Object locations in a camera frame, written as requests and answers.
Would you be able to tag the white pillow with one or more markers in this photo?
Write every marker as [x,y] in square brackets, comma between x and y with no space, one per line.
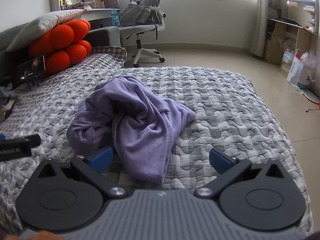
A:
[42,25]

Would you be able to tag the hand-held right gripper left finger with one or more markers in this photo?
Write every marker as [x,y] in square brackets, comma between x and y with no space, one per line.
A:
[101,158]

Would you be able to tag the orange pumpkin cushion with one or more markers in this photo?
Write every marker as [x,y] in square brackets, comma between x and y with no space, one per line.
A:
[62,35]

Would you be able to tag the beige curtain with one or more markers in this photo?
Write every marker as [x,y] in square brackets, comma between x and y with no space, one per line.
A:
[261,17]

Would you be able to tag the white paper bag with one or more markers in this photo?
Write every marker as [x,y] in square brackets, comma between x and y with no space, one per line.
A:
[296,70]

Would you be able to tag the smartphone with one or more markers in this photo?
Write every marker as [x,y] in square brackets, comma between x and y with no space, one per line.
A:
[30,67]

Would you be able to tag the purple pants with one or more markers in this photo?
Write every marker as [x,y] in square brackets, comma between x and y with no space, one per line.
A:
[140,130]

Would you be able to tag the white bathroom scale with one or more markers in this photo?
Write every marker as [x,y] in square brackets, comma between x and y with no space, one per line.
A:
[311,96]

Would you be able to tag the stack of folded clothes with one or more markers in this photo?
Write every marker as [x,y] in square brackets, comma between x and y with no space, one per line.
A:
[6,102]

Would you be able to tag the blue patterned box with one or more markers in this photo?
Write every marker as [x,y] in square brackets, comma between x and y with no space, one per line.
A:
[115,17]

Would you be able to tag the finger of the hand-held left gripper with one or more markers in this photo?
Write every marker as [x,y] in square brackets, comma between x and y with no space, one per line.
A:
[25,140]

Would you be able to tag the white desk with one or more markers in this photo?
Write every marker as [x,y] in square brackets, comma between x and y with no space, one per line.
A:
[100,10]

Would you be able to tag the grey backpack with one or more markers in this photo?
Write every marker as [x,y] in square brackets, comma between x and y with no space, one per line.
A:
[138,10]

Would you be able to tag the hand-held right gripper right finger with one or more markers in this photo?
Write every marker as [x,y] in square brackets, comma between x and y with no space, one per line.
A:
[220,161]

